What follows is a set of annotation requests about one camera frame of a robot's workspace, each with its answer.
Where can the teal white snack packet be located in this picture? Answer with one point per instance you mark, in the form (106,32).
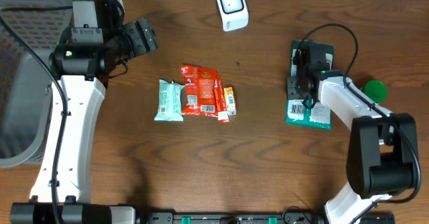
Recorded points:
(170,102)

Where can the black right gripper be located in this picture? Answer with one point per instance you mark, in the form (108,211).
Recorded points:
(291,92)

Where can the white barcode scanner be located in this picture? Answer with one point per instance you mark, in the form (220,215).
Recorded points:
(234,14)

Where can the red stick sachet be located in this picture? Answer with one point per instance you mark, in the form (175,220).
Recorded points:
(220,101)

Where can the green white packet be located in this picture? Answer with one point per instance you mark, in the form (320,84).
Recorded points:
(319,116)

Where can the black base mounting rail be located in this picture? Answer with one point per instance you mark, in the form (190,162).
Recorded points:
(293,217)

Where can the red snack packet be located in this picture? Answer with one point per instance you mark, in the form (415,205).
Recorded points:
(200,90)

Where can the green lid seasoning jar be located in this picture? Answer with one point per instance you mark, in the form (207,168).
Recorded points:
(375,90)

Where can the grey plastic mesh basket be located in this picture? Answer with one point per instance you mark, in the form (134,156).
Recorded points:
(26,95)

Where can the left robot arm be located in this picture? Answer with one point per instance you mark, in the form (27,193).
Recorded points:
(80,65)

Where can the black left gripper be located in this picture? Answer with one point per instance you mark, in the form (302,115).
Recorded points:
(145,37)

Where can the orange snack packet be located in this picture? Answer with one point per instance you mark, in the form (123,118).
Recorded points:
(230,101)

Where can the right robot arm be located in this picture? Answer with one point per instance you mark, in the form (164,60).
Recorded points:
(382,160)

